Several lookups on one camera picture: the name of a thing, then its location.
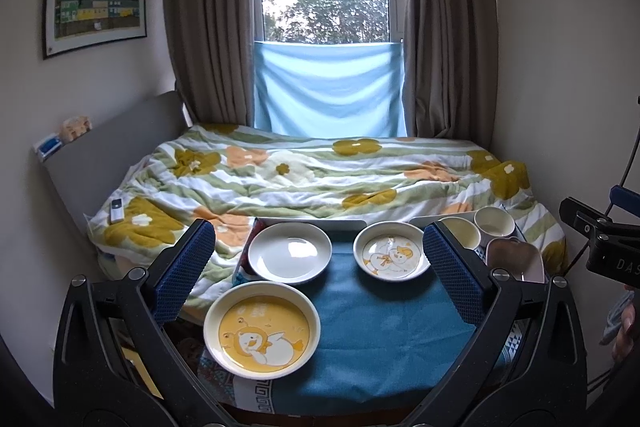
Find blue patterned tablecloth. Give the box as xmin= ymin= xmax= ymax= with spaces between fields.
xmin=198 ymin=232 xmax=475 ymax=416

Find plain white plate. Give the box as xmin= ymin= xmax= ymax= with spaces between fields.
xmin=247 ymin=222 xmax=332 ymax=285

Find white remote control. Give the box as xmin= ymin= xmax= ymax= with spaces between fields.
xmin=110 ymin=198 xmax=125 ymax=225

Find left brown curtain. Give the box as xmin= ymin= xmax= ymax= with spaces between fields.
xmin=163 ymin=0 xmax=258 ymax=126

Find light blue cloth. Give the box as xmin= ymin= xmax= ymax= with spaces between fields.
xmin=254 ymin=41 xmax=407 ymax=139

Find cream white bowl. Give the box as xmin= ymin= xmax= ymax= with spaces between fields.
xmin=474 ymin=206 xmax=515 ymax=237

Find yellow bear plate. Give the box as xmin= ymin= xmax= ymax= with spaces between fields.
xmin=203 ymin=282 xmax=321 ymax=381

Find duck pattern plate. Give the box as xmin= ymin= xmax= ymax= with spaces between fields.
xmin=352 ymin=221 xmax=431 ymax=282

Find floral quilt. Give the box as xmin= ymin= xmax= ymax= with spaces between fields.
xmin=86 ymin=121 xmax=569 ymax=323

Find right brown curtain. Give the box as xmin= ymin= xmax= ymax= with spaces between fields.
xmin=402 ymin=0 xmax=498 ymax=148

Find cream bowl with pattern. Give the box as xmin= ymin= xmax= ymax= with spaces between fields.
xmin=439 ymin=216 xmax=482 ymax=251

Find small items on headboard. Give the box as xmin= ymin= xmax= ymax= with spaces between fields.
xmin=32 ymin=116 xmax=92 ymax=162

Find framed picture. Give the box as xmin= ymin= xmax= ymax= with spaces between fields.
xmin=41 ymin=0 xmax=148 ymax=60

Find brown curtain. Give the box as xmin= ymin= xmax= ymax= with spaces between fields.
xmin=163 ymin=0 xmax=258 ymax=126
xmin=402 ymin=0 xmax=498 ymax=148

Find black cable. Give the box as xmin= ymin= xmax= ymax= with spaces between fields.
xmin=564 ymin=95 xmax=640 ymax=278

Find pink square handled bowl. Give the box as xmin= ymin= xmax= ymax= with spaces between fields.
xmin=486 ymin=237 xmax=546 ymax=284

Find person's right hand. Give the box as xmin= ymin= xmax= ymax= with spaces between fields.
xmin=612 ymin=303 xmax=637 ymax=363

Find white tray table edge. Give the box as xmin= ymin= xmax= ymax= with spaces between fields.
xmin=252 ymin=215 xmax=476 ymax=233

